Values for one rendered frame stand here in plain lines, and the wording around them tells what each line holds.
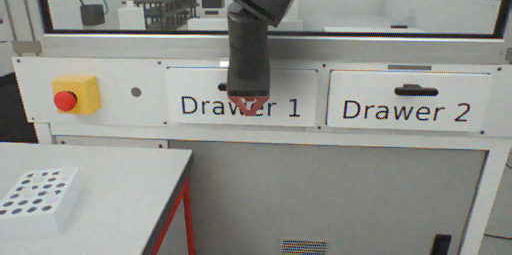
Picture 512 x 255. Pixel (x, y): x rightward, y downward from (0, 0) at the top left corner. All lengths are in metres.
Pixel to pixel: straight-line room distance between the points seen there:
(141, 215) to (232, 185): 0.29
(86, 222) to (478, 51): 0.72
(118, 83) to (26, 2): 0.23
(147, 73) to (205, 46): 0.13
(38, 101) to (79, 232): 0.38
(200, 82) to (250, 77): 0.17
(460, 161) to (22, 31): 0.93
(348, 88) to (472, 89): 0.22
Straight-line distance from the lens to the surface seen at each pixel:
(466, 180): 0.87
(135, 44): 0.71
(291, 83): 0.65
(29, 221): 0.56
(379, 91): 0.68
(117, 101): 0.76
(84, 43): 0.75
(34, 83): 0.84
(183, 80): 0.68
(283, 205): 0.82
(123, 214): 0.57
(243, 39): 0.48
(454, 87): 0.73
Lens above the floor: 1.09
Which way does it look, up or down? 22 degrees down
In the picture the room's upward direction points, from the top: straight up
